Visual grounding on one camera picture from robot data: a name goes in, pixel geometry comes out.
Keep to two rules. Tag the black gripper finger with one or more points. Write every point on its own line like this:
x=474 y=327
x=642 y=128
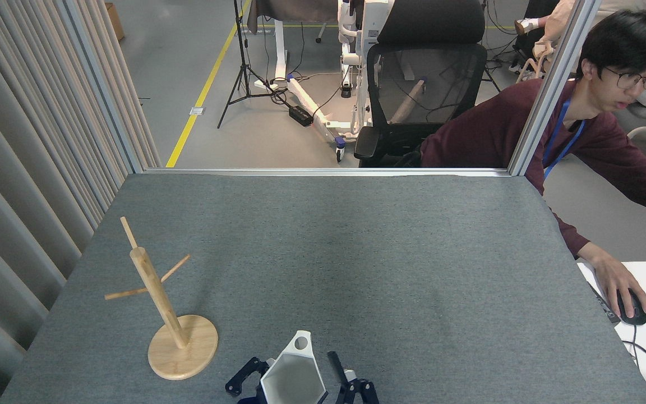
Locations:
x=244 y=373
x=356 y=393

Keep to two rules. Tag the white hexagonal cup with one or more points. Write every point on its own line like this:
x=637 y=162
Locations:
x=292 y=379

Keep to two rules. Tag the black computer mouse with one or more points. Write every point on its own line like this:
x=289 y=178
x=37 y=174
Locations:
x=636 y=320

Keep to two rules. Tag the wooden cup rack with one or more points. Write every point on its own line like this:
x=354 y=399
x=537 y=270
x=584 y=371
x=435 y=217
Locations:
x=157 y=292

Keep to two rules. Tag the person's right hand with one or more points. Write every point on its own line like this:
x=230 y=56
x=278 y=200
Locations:
x=620 y=283

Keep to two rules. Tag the black flat strip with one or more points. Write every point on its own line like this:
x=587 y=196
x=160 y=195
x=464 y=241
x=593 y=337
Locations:
x=604 y=308

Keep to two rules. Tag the silver floor plate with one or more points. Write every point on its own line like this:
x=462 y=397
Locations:
x=197 y=111

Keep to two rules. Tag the person seated across table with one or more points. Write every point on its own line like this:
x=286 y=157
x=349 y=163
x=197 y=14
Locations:
x=491 y=129

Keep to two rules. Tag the black tripod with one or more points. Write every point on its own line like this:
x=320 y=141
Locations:
x=243 y=67

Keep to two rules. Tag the white desk leg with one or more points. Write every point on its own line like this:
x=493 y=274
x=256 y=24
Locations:
x=280 y=50

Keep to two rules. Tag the grey curtain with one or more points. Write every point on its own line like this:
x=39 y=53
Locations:
x=14 y=140

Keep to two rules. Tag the white stand on wheels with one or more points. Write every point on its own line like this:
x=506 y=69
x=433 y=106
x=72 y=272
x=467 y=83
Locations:
x=351 y=56

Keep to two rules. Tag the cardboard box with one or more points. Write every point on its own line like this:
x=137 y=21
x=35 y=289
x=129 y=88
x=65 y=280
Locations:
x=114 y=21

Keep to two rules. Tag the black office chair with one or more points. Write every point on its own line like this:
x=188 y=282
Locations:
x=429 y=22

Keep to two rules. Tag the person in white seated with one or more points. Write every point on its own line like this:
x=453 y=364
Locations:
x=547 y=28

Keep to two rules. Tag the black glasses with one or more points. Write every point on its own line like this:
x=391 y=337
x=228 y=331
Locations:
x=637 y=79

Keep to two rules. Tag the silver table rail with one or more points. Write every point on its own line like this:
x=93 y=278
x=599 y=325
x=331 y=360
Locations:
x=323 y=171

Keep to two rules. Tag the silver post beside curtain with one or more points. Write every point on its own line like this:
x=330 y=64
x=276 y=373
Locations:
x=101 y=90

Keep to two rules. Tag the silver post beside white desk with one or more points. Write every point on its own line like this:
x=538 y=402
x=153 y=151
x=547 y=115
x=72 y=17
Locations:
x=553 y=73

